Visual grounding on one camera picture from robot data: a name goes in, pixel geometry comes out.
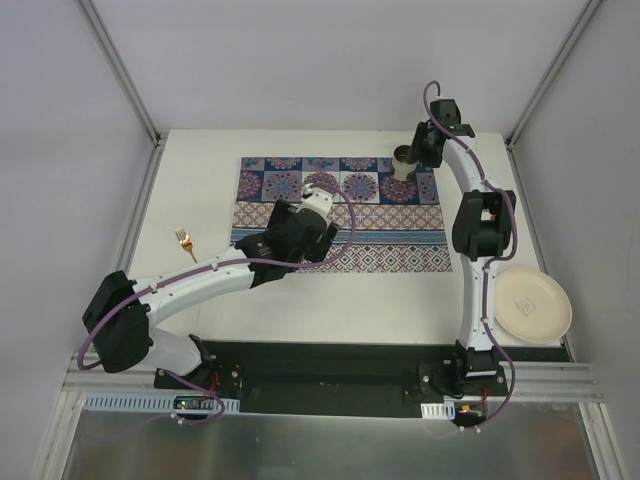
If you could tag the cream plate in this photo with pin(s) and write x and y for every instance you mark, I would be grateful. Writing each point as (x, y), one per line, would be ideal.
(532, 306)

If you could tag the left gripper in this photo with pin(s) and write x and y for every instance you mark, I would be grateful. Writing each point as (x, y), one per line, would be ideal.
(304, 240)

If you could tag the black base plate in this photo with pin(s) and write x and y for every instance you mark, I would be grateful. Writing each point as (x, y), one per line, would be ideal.
(352, 380)

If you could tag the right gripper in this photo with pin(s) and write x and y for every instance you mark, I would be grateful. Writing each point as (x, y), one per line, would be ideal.
(421, 145)

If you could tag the right aluminium frame post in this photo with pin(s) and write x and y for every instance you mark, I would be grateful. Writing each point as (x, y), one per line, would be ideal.
(578, 28)

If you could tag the aluminium frame post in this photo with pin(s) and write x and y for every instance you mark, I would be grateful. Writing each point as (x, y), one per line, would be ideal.
(118, 68)
(578, 28)

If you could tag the gold fork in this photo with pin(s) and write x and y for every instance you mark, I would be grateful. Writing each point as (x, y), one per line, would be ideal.
(186, 243)

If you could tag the metal cup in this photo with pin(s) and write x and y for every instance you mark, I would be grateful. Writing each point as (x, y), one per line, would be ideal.
(402, 166)

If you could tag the left aluminium frame post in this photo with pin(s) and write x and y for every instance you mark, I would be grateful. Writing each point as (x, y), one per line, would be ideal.
(118, 68)

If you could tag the patterned cloth placemat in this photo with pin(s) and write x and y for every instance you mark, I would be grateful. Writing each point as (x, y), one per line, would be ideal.
(390, 226)

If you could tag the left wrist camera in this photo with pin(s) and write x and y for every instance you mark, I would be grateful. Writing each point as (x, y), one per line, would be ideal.
(316, 199)

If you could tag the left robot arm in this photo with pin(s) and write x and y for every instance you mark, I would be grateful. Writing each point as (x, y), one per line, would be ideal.
(124, 316)

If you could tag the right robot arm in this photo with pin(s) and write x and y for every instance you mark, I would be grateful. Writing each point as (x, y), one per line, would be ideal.
(483, 234)

